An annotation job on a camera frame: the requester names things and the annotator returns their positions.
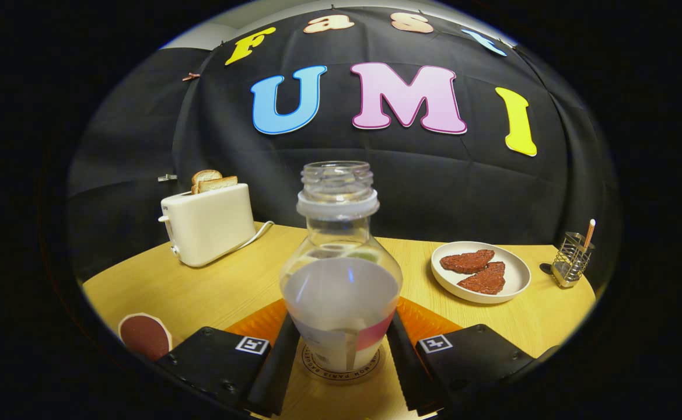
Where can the black spoon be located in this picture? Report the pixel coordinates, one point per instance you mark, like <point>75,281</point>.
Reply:
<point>546,268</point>

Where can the white round plate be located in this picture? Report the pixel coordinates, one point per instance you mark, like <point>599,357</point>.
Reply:
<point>516,277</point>

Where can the copper clip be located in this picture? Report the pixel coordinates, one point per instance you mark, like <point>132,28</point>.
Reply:
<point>191,76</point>

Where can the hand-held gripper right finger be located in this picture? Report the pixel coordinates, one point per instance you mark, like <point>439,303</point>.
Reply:
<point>475,361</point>

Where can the wooden table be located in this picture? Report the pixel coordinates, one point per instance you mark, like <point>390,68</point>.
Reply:
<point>405,256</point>

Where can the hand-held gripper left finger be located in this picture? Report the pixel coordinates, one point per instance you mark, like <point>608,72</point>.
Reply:
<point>218,361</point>

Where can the black backdrop cloth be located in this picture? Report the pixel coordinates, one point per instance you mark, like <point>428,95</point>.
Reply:
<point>434,186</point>

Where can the clear juice bottle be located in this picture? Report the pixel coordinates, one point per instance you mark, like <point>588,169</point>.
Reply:
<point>340,291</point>

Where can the silver clip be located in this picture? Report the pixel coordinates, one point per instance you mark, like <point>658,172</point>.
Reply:
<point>167,177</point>

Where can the round cork coaster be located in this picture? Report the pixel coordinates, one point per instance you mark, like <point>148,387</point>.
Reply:
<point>346,377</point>

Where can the white toaster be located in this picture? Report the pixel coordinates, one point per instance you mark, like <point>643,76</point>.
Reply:
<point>209,224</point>

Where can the red meat patty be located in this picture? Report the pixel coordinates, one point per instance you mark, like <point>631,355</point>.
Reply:
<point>485,280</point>
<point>466,261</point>

